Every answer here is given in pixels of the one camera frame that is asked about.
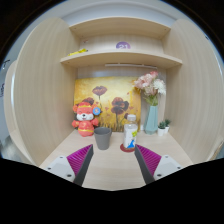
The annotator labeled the small potted succulent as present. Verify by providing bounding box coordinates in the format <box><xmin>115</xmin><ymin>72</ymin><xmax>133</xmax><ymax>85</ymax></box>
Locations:
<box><xmin>164</xmin><ymin>119</ymin><xmax>171</xmax><ymax>134</ymax></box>
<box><xmin>157</xmin><ymin>121</ymin><xmax>166</xmax><ymax>136</ymax></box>

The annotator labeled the red plush tiger toy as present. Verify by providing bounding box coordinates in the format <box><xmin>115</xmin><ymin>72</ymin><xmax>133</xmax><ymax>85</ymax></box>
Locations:
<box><xmin>72</xmin><ymin>102</ymin><xmax>101</xmax><ymax>137</ymax></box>

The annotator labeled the light blue vase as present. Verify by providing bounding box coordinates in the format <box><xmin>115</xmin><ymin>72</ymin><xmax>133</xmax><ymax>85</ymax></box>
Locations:
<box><xmin>144</xmin><ymin>106</ymin><xmax>158</xmax><ymax>135</ymax></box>

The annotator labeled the yellow poppy flower painting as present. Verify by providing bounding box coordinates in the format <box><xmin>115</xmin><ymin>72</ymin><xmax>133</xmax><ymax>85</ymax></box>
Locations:
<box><xmin>74</xmin><ymin>76</ymin><xmax>141</xmax><ymax>132</ymax></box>

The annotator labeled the small potted succulent left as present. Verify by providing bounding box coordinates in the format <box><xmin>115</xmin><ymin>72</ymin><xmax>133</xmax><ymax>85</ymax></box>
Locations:
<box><xmin>157</xmin><ymin>121</ymin><xmax>166</xmax><ymax>136</ymax></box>

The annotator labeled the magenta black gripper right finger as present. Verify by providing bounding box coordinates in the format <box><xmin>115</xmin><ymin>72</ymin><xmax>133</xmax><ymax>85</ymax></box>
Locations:
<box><xmin>134</xmin><ymin>143</ymin><xmax>183</xmax><ymax>186</ymax></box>

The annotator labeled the red round coaster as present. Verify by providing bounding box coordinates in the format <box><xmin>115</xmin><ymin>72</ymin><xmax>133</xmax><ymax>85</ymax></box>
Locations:
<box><xmin>120</xmin><ymin>144</ymin><xmax>135</xmax><ymax>153</ymax></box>

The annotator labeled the purple number sticker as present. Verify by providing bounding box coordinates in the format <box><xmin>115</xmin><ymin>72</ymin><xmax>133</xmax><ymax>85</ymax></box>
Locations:
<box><xmin>116</xmin><ymin>41</ymin><xmax>131</xmax><ymax>49</ymax></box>

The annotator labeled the yellow object on shelf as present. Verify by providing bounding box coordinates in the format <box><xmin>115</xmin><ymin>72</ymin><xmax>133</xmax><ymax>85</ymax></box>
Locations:
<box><xmin>67</xmin><ymin>48</ymin><xmax>88</xmax><ymax>56</ymax></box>

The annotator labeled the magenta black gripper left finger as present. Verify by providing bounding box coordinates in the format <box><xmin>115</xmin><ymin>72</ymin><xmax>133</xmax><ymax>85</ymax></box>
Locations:
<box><xmin>44</xmin><ymin>143</ymin><xmax>95</xmax><ymax>187</ymax></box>

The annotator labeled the grey cup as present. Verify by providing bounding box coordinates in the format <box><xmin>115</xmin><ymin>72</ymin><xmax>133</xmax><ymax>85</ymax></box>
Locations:
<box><xmin>94</xmin><ymin>127</ymin><xmax>112</xmax><ymax>150</ymax></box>

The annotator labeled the white light bar under shelf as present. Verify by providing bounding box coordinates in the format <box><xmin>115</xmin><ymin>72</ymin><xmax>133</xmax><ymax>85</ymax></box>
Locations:
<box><xmin>105</xmin><ymin>63</ymin><xmax>158</xmax><ymax>69</ymax></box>

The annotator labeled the pink white flower bouquet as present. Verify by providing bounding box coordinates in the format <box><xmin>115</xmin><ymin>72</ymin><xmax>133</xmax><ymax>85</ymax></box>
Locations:
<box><xmin>134</xmin><ymin>71</ymin><xmax>166</xmax><ymax>106</ymax></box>

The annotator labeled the clear plastic water bottle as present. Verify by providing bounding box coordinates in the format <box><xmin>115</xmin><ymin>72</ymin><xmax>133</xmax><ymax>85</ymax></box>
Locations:
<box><xmin>123</xmin><ymin>114</ymin><xmax>138</xmax><ymax>150</ymax></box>

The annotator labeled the small potted succulent right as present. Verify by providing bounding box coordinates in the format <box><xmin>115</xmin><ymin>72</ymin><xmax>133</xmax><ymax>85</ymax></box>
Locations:
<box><xmin>164</xmin><ymin>119</ymin><xmax>171</xmax><ymax>134</ymax></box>

